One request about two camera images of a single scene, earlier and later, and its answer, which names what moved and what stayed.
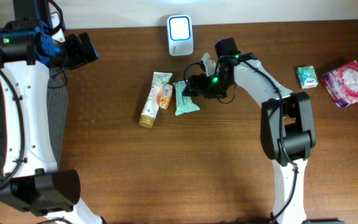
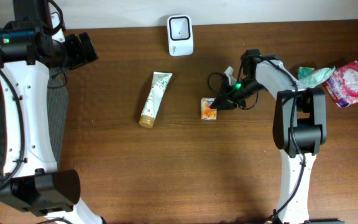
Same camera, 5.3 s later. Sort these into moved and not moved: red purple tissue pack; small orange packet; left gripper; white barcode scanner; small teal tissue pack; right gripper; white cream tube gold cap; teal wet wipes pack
Moved: teal wet wipes pack; small orange packet; right gripper
Not moved: red purple tissue pack; white cream tube gold cap; small teal tissue pack; left gripper; white barcode scanner
